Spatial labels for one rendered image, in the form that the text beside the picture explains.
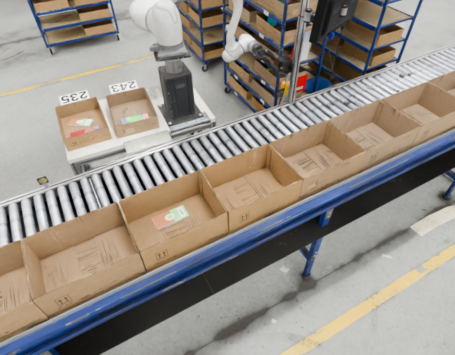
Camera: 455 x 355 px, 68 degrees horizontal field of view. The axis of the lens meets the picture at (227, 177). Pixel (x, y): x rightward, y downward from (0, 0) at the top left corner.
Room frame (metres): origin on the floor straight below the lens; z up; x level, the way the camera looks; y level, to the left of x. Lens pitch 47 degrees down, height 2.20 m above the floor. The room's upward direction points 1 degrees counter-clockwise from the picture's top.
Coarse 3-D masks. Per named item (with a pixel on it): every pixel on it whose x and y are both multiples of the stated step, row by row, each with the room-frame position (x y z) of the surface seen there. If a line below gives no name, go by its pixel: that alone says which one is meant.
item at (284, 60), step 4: (284, 56) 2.14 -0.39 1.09; (288, 56) 2.14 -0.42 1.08; (276, 60) 2.10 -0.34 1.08; (280, 60) 2.09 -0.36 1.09; (284, 60) 2.09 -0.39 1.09; (288, 60) 2.10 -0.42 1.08; (276, 64) 2.09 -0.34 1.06; (280, 64) 2.07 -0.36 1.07; (284, 64) 2.08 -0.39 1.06; (288, 64) 2.10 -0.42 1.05; (280, 68) 2.11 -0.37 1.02; (284, 68) 2.11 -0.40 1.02
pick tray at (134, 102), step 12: (108, 96) 2.08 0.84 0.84; (120, 96) 2.11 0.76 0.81; (132, 96) 2.14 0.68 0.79; (144, 96) 2.17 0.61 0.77; (120, 108) 2.04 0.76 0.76; (132, 108) 2.04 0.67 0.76; (144, 108) 2.04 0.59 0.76; (144, 120) 1.79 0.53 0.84; (156, 120) 1.82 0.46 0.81; (120, 132) 1.73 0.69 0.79; (132, 132) 1.76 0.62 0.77
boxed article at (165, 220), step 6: (174, 210) 1.00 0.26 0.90; (180, 210) 1.00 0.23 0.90; (156, 216) 0.97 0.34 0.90; (162, 216) 0.97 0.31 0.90; (168, 216) 0.97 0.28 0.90; (174, 216) 0.97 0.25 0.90; (180, 216) 0.97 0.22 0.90; (186, 216) 0.97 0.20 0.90; (156, 222) 0.94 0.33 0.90; (162, 222) 0.93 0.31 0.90; (168, 222) 0.93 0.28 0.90; (174, 222) 0.93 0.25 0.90; (162, 228) 0.91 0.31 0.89
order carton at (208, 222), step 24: (144, 192) 1.00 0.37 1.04; (168, 192) 1.05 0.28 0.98; (192, 192) 1.10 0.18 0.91; (144, 216) 0.98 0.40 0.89; (192, 216) 0.97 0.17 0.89; (216, 216) 0.97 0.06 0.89; (144, 240) 0.85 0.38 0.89; (168, 240) 0.74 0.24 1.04; (192, 240) 0.79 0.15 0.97; (216, 240) 0.84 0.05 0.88; (144, 264) 0.69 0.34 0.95
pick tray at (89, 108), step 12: (60, 108) 1.96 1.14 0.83; (72, 108) 1.99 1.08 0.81; (84, 108) 2.02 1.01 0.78; (96, 108) 2.05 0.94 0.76; (60, 120) 1.88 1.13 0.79; (96, 120) 1.91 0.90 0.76; (96, 132) 1.69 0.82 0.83; (108, 132) 1.72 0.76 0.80; (72, 144) 1.62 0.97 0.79; (84, 144) 1.65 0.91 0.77
